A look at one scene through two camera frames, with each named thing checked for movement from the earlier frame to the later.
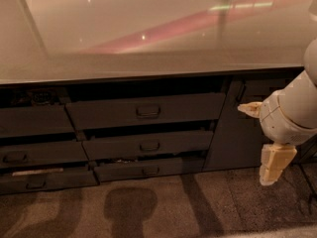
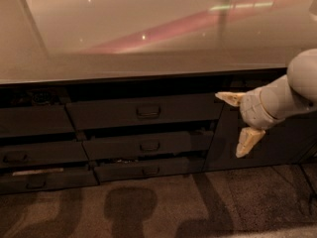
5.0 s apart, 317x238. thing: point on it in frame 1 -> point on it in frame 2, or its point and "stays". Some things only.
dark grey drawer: (185, 142) stays
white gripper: (276, 120) -> (252, 109)
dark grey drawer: (42, 154) stays
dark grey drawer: (150, 169) stays
